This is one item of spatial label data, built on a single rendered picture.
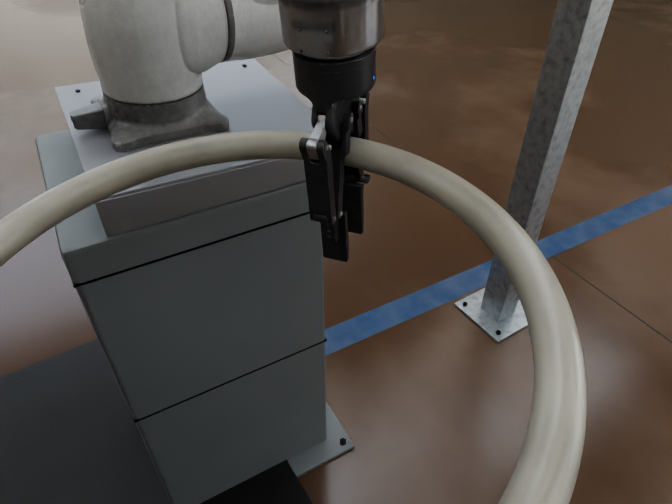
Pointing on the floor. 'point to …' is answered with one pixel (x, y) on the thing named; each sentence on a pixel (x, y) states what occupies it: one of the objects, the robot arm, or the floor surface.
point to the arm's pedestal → (209, 331)
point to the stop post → (542, 151)
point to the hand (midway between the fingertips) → (343, 222)
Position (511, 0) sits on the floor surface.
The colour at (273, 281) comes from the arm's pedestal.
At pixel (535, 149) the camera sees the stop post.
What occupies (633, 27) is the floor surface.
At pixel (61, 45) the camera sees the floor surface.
